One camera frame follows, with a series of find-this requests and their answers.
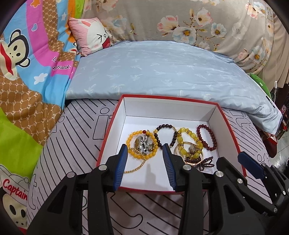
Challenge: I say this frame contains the purple multi-strand bead bracelet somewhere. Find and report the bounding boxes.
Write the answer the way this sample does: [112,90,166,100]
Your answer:
[185,155,215,171]

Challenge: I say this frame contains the dark red bead bracelet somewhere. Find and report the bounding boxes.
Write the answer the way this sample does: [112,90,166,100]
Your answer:
[195,123,218,152]

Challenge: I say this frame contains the small gold brooch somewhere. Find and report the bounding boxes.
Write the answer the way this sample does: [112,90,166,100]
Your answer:
[189,144,198,154]

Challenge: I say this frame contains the rose gold bangle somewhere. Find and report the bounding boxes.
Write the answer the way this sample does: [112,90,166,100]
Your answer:
[173,141,204,166]

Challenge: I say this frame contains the chunky yellow stone bracelet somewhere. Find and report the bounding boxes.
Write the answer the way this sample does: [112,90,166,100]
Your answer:
[176,127,204,160]

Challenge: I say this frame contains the dark bead bracelet gold accents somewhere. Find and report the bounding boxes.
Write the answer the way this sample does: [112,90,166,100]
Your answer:
[153,123,178,150]

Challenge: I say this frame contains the yellow round bead bracelet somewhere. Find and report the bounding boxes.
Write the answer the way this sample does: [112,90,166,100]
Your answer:
[125,129,159,161]

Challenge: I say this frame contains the thin gold bead chain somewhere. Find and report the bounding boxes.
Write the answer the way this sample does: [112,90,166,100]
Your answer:
[123,158,148,174]

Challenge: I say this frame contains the silver metal watch band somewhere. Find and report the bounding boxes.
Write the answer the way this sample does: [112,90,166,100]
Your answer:
[134,135,153,155]

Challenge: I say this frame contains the red cardboard box white inside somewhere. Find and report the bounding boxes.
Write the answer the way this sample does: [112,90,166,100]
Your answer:
[95,94,247,195]

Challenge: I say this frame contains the grey striped bed sheet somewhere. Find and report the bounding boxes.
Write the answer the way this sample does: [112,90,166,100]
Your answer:
[27,96,270,234]

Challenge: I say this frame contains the green plastic object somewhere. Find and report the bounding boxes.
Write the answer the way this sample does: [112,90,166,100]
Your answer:
[249,73,271,98]

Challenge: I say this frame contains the beige curtain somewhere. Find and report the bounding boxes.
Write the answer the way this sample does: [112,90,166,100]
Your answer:
[258,14,288,91]

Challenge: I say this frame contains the light blue pillow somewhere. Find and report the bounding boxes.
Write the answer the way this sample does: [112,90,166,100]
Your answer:
[66,41,282,134]

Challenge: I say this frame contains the grey floral quilt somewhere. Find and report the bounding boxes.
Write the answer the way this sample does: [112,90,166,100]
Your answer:
[82,0,274,74]

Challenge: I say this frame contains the colourful monkey cartoon blanket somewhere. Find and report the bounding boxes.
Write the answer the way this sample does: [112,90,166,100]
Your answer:
[1,1,84,234]

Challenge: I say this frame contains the pink cartoon cushion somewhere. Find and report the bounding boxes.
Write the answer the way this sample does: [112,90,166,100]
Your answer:
[68,17,111,57]

